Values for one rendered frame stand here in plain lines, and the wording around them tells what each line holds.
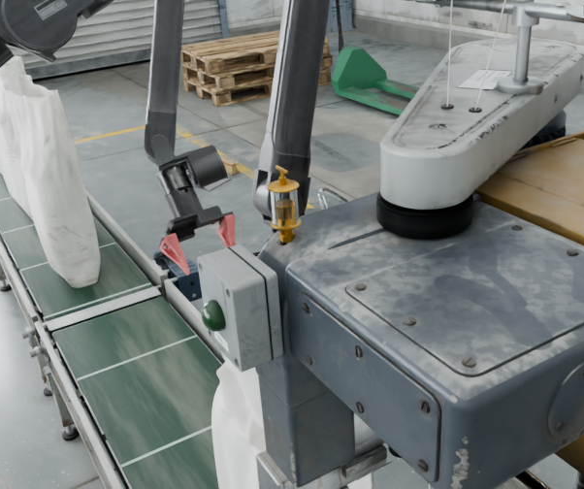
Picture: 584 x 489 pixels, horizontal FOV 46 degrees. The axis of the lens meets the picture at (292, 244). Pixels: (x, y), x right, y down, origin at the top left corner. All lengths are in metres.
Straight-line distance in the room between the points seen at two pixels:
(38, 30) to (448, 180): 0.47
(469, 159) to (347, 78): 5.63
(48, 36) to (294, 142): 0.32
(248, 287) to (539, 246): 0.25
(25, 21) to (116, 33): 7.57
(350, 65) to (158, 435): 4.82
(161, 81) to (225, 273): 0.78
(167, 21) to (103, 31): 6.96
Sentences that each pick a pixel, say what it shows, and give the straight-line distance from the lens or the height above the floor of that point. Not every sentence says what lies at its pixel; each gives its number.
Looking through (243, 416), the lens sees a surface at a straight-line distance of 1.24.
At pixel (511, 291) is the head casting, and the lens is 0.56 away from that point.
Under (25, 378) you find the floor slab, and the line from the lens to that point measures 2.93.
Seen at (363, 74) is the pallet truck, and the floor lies 0.17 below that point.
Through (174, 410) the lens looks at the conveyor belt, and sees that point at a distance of 1.96.
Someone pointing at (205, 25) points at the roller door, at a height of 0.31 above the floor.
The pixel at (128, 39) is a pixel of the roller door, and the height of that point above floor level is 0.29.
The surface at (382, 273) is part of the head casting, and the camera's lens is 0.57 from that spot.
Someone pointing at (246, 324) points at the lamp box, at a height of 1.29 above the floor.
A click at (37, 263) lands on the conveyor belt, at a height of 0.38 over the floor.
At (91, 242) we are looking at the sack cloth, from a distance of 2.63.
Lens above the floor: 1.62
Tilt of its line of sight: 27 degrees down
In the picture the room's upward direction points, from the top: 4 degrees counter-clockwise
